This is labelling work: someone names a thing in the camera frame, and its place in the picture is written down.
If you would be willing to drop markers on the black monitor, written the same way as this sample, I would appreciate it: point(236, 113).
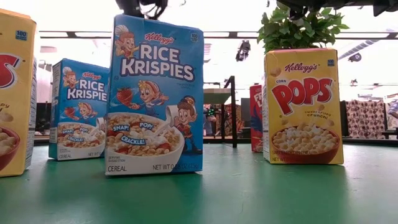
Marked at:
point(43, 116)
point(245, 112)

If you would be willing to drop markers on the blue Rice Krispies cereal box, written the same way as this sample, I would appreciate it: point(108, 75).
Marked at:
point(155, 93)
point(77, 124)

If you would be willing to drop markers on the long ceiling light rail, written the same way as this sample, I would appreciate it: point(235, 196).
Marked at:
point(71, 34)

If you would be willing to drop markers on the black ceiling camera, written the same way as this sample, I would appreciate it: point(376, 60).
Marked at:
point(355, 57)
point(244, 49)

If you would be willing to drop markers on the person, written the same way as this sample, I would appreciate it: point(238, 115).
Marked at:
point(207, 124)
point(394, 109)

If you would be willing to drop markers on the black aluminium table frame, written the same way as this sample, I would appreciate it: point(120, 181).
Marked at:
point(367, 141)

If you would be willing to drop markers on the brown white patterned cloth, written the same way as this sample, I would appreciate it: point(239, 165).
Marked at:
point(365, 119)

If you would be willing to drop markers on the green plant in black pot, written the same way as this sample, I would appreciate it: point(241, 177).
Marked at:
point(295, 34)

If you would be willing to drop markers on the yellow Corn Pops cereal box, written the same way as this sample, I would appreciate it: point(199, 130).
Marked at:
point(303, 109)
point(15, 109)

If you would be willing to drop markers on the orange mandala cloth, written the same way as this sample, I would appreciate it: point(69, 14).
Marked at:
point(240, 119)

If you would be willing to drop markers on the red Froot Loops cereal box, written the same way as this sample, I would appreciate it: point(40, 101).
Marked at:
point(256, 118)

